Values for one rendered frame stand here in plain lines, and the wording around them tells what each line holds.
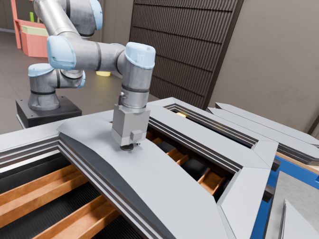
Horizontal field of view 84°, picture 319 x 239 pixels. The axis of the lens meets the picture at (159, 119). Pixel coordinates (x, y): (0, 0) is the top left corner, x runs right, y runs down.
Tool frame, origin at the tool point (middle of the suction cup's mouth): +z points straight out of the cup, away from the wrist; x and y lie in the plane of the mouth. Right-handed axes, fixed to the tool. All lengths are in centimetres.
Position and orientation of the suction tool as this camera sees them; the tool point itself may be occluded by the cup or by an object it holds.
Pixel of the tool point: (126, 150)
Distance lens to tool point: 58.2
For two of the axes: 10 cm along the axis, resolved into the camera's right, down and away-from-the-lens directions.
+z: -2.0, 8.8, 4.2
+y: 7.6, -1.4, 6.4
